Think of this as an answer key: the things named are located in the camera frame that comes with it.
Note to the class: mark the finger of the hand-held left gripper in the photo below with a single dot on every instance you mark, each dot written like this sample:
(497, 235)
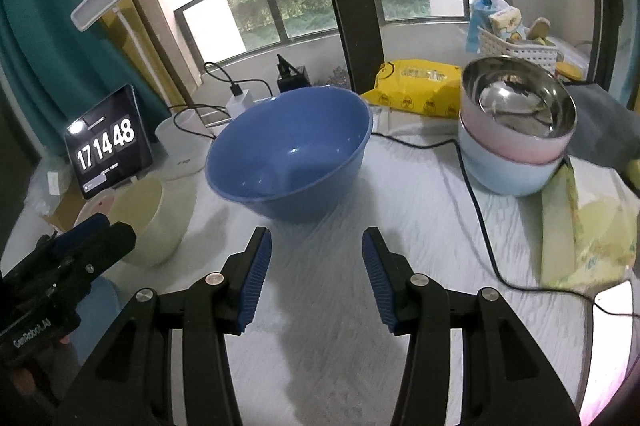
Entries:
(107, 246)
(82, 231)

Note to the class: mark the blue plastic bag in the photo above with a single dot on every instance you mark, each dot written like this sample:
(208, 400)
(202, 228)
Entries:
(482, 21)

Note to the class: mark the blue plate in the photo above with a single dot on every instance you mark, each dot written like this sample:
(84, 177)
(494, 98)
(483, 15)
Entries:
(97, 311)

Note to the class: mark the pink steel-lined bowl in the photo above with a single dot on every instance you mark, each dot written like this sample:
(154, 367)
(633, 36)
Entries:
(520, 146)

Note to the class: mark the yellow printed small pack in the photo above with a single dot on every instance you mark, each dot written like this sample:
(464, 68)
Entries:
(507, 24)

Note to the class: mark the yellow lidded jar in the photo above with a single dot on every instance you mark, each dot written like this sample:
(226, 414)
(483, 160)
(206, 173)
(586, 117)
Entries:
(570, 71)

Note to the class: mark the large blue bowl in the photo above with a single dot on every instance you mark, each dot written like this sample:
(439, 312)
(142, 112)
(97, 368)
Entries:
(290, 141)

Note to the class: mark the cardboard box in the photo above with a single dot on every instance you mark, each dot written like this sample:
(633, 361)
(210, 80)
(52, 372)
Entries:
(60, 216)

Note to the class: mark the white charger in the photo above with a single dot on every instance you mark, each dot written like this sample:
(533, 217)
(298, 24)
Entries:
(238, 102)

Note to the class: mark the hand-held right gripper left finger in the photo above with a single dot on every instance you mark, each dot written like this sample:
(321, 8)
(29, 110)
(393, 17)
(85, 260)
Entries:
(252, 286)

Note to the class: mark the grey cloth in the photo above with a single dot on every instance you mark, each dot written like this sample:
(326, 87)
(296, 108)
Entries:
(600, 116)

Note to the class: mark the yellow-green tissue pack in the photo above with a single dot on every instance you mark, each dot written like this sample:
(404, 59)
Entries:
(595, 226)

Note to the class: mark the tablet with clock display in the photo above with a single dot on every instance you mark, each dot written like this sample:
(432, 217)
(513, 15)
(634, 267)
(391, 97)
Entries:
(107, 141)

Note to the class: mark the white plastic basket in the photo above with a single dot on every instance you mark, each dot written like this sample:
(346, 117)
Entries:
(517, 51)

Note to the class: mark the white flat packet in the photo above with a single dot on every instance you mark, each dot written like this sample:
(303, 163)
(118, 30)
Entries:
(410, 124)

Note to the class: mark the teal curtain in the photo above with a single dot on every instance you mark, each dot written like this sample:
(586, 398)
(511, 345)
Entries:
(45, 31)

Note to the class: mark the yellow wet wipes pack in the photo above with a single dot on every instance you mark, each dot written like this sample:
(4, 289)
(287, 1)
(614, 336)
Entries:
(415, 86)

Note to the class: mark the cream bowl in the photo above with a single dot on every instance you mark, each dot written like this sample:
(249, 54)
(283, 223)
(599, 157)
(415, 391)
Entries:
(155, 226)

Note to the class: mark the pink speckled bowl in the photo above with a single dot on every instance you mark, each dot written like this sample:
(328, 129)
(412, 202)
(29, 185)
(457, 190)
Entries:
(97, 206)

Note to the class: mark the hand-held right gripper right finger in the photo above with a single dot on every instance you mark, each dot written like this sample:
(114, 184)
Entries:
(382, 286)

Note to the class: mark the black charger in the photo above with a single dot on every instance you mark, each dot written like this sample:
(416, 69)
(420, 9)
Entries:
(292, 76)

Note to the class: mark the light blue bowl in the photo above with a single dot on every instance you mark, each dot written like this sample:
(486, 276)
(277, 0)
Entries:
(505, 178)

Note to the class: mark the white tablecloth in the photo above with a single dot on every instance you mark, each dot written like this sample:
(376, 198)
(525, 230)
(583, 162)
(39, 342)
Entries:
(320, 356)

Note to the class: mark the small white box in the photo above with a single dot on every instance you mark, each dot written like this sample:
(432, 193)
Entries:
(57, 182)

